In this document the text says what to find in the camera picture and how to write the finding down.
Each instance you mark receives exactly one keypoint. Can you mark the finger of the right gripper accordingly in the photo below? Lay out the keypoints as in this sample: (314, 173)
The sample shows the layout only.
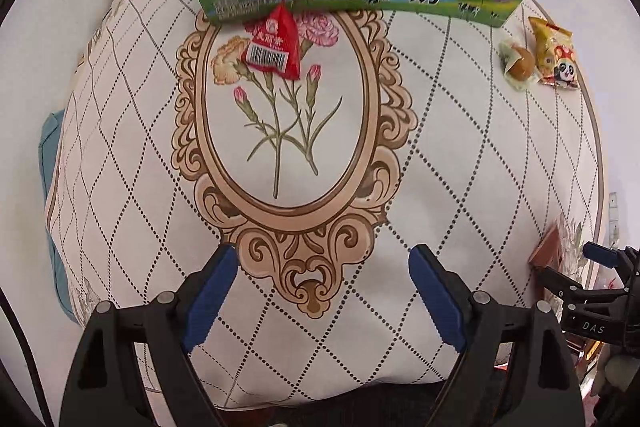
(559, 284)
(602, 255)

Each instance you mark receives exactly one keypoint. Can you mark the dark red snack pack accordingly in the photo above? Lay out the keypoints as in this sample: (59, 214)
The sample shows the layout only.
(549, 252)

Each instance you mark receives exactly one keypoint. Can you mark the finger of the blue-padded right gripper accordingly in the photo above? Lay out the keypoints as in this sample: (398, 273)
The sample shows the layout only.
(513, 366)

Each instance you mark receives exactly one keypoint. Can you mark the yellow panda snack bag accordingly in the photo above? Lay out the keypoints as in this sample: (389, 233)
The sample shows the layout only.
(555, 54)

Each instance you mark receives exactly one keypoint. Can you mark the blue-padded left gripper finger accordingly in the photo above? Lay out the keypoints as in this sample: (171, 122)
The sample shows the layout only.
(105, 387)

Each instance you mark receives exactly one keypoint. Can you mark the red triangular snack pack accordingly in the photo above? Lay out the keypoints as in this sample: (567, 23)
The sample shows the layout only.
(274, 44)

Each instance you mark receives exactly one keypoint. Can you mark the white diamond-pattern quilt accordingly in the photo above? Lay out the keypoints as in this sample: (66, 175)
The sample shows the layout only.
(401, 131)

